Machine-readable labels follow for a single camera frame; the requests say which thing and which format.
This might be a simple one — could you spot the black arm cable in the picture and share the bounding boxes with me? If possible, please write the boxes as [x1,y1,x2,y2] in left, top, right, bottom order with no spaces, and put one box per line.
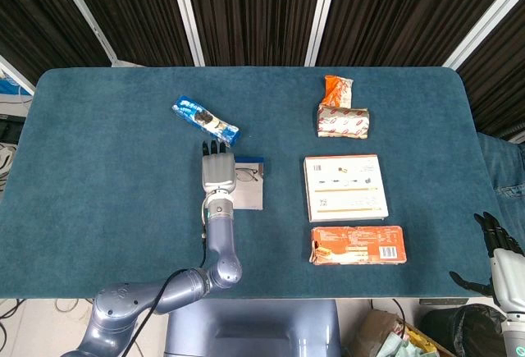
[121,196,210,357]

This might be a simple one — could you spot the brown cardboard waste box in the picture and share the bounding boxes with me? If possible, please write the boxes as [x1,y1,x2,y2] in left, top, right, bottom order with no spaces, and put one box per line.
[348,309,452,357]

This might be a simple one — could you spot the white flat product box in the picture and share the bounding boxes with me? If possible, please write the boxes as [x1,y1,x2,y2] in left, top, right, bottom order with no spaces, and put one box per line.
[303,153,390,223]

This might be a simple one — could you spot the black and silver right hand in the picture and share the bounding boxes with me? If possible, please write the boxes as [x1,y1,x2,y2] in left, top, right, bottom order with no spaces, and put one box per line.
[450,211,525,315]

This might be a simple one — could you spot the blue glasses case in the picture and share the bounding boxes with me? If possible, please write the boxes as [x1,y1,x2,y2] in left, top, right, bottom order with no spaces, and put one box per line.
[229,154,267,212]

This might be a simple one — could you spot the red-white snack pack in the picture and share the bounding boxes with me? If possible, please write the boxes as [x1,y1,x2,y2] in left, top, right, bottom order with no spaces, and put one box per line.
[316,103,372,140]

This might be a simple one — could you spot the wire-frame eyeglasses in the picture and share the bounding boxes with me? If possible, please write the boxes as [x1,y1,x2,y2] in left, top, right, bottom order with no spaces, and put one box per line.
[234,167,260,183]

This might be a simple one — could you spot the black trash bag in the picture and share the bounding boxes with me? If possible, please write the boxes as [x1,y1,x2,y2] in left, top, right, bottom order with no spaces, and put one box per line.
[420,303,504,357]

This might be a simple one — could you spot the black and silver left hand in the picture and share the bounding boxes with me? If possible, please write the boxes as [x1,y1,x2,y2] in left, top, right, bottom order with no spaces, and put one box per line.
[199,139,238,195]

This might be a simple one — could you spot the blue cookie package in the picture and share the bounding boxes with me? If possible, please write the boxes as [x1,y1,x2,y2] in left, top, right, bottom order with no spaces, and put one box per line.
[171,94,242,149]

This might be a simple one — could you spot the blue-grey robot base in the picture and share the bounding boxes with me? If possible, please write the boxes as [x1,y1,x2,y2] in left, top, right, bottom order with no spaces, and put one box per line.
[163,299,342,357]

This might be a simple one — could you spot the orange snack wrapper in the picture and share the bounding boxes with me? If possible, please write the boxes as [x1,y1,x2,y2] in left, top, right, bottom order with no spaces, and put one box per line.
[323,75,354,108]

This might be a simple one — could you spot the orange cardboard food box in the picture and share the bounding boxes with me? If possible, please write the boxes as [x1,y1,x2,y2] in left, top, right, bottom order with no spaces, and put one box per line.
[309,225,408,267]

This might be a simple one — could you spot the blue denim jeans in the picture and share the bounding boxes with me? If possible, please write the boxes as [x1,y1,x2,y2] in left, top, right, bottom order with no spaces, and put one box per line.
[477,131,525,235]

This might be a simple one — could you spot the white aluminium frame post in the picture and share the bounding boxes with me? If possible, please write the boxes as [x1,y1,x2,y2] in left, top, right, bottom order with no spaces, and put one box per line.
[441,0,525,71]
[167,0,206,67]
[48,0,121,67]
[0,53,37,96]
[304,0,341,67]

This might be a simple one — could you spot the blue velvet table cloth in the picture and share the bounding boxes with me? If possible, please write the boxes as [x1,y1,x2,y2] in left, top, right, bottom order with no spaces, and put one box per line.
[0,66,495,300]

